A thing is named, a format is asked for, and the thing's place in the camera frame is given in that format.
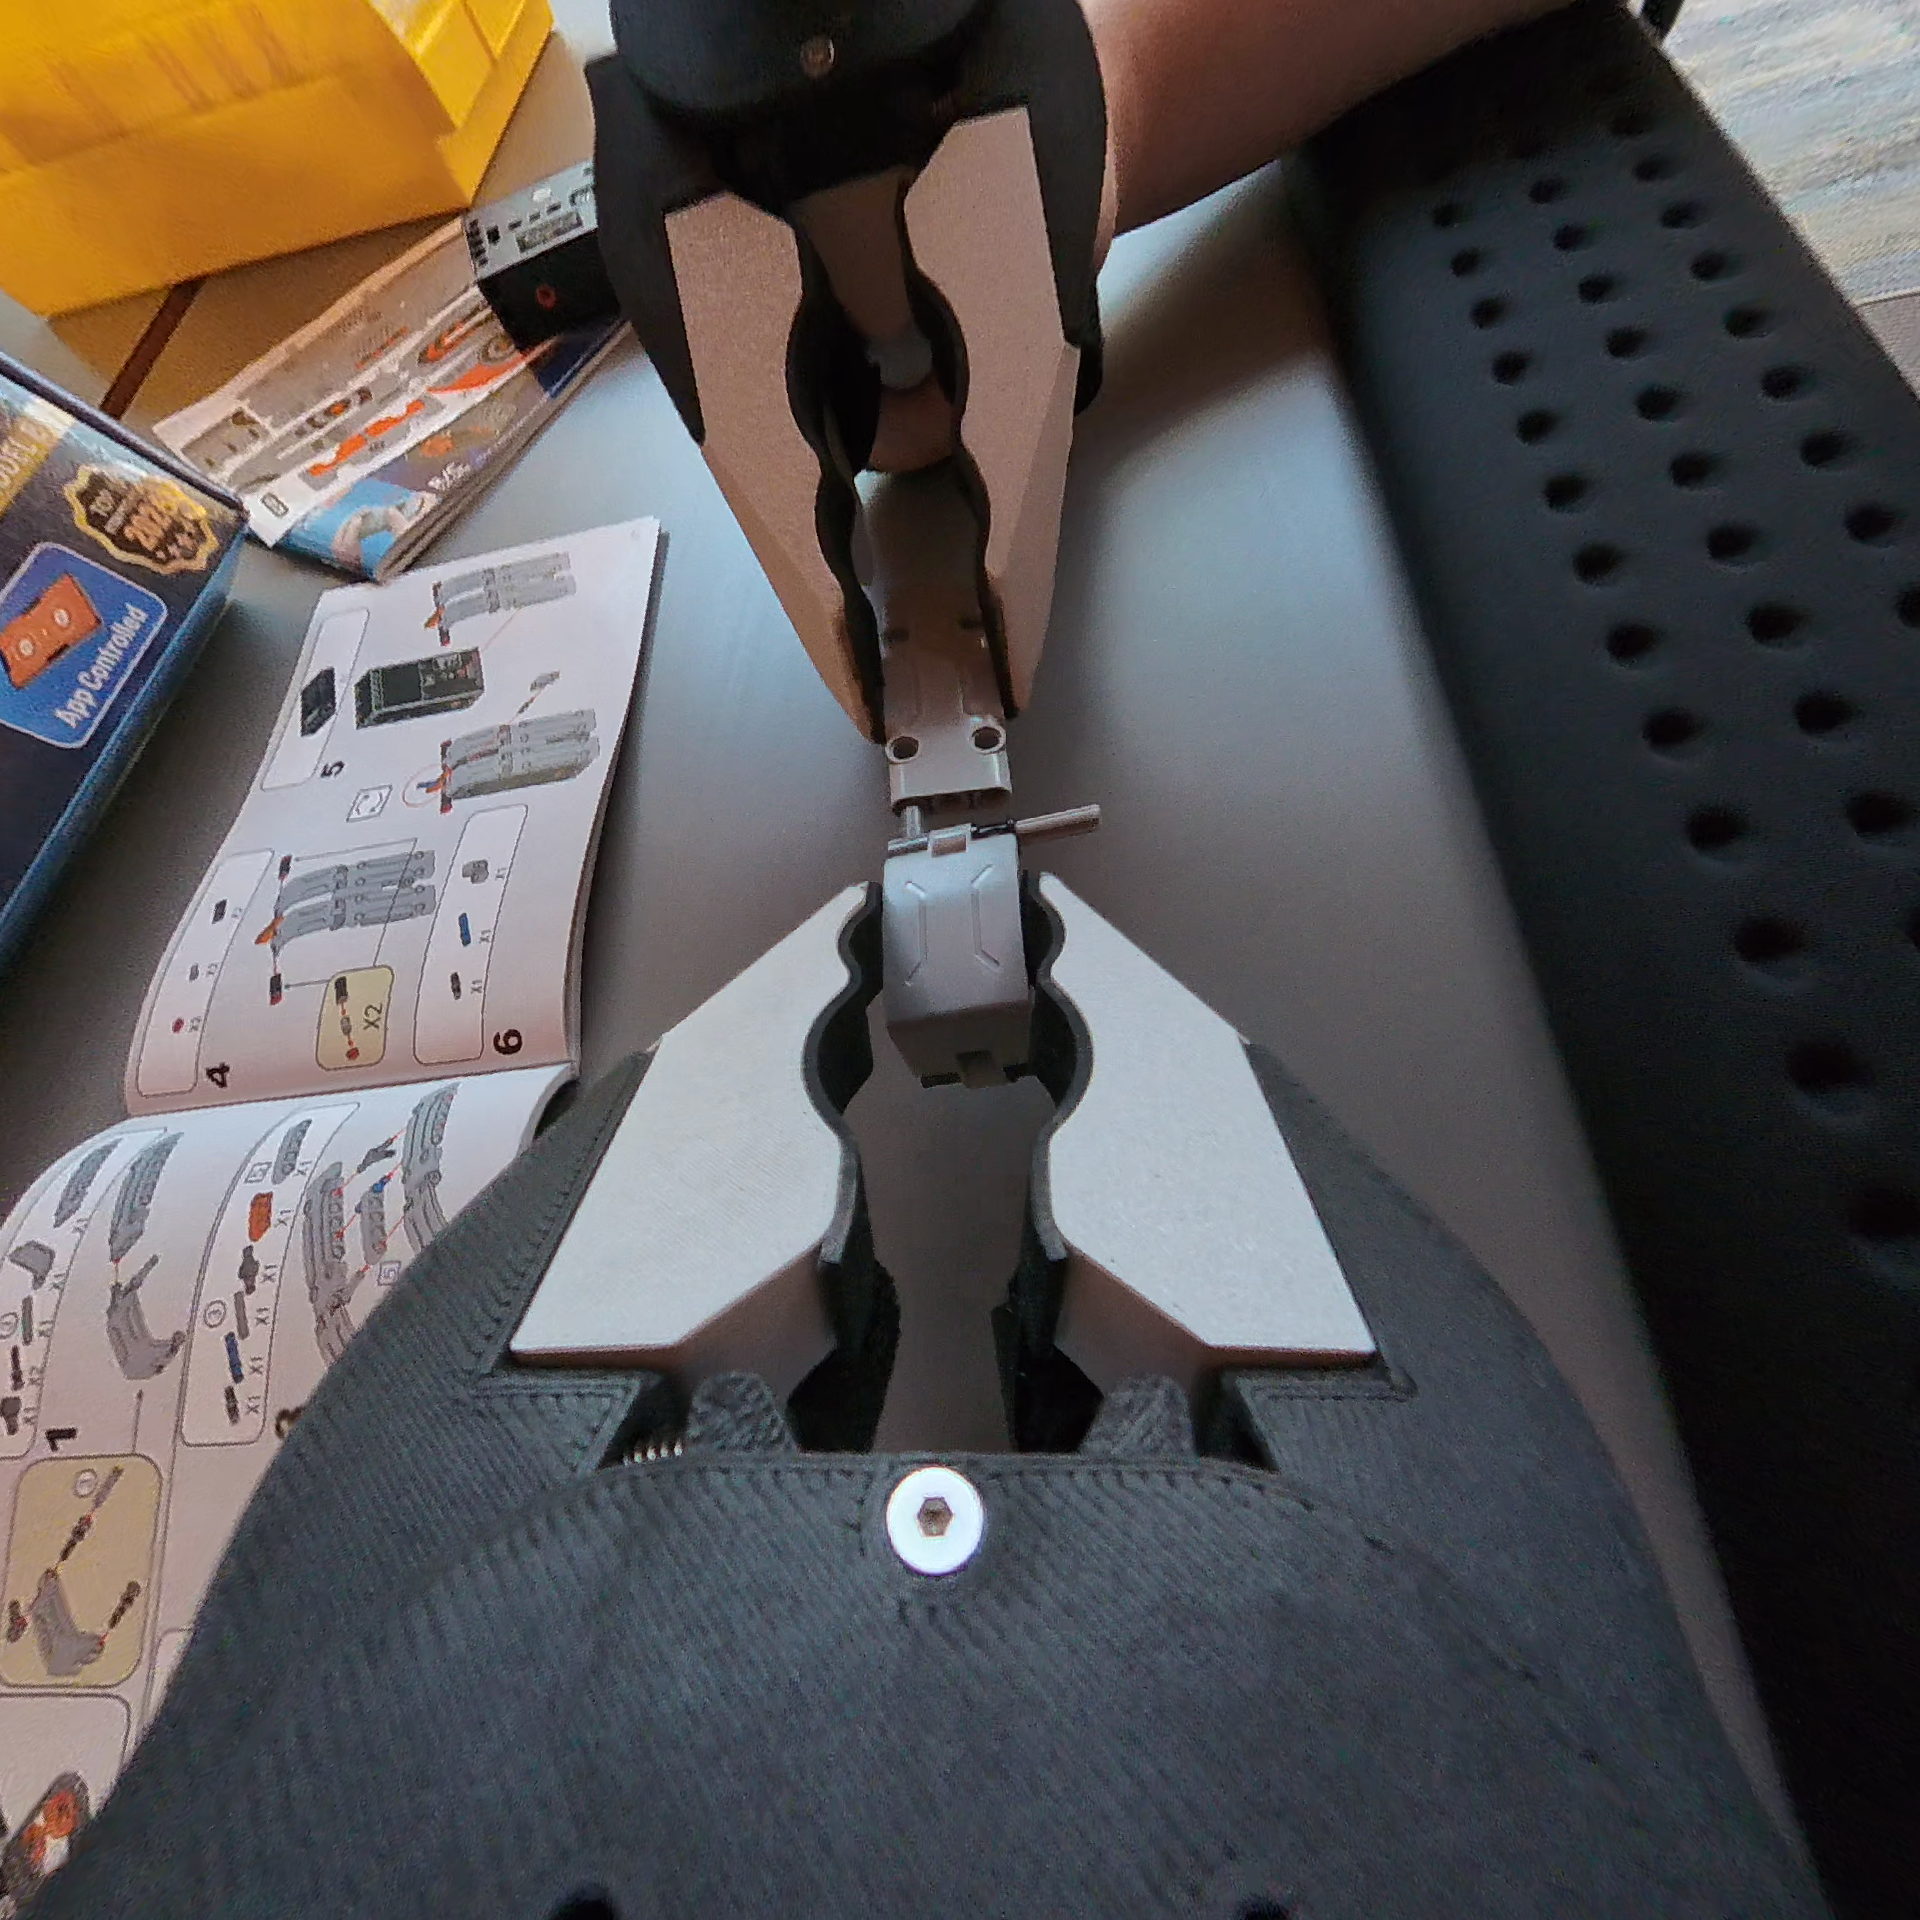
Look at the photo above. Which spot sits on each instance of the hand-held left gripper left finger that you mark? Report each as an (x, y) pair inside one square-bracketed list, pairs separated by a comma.
[(705, 1202)]

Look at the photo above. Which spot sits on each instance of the grey desk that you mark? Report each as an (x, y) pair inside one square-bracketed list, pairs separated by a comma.
[(1231, 600)]

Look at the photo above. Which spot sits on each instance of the person's right forearm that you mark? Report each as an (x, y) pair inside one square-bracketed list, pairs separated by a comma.
[(1275, 107)]

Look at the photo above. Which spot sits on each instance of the black perforated panel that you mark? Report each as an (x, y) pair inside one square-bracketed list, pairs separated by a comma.
[(1650, 676)]

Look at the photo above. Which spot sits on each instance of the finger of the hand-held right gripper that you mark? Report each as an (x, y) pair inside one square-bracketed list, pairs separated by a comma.
[(1003, 301), (734, 347)]

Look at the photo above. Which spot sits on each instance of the closed colour booklet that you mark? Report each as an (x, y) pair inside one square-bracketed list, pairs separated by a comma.
[(359, 406)]

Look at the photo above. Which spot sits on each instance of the brown cardboard sheet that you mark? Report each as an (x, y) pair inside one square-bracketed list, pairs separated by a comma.
[(270, 316)]

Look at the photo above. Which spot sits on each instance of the blue robot kit box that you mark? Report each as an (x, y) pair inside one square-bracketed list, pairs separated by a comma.
[(89, 676)]

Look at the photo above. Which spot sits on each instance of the small black electronic box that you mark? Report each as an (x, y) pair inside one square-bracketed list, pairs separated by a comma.
[(540, 284)]

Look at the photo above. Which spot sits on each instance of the open instruction booklet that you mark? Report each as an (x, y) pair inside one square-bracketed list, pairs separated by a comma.
[(375, 840)]

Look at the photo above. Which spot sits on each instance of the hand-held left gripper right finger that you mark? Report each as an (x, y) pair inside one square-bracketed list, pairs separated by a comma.
[(1185, 1202)]

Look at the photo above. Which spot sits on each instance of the yellow plastic bin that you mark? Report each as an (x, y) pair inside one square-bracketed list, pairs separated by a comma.
[(225, 135)]

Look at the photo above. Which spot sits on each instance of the person's right hand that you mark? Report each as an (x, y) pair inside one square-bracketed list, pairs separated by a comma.
[(912, 436)]

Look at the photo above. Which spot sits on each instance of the grey holed building beam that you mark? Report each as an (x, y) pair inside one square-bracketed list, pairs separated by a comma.
[(938, 629)]

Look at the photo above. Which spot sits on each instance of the grey curved building piece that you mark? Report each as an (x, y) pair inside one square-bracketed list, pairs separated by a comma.
[(954, 931)]

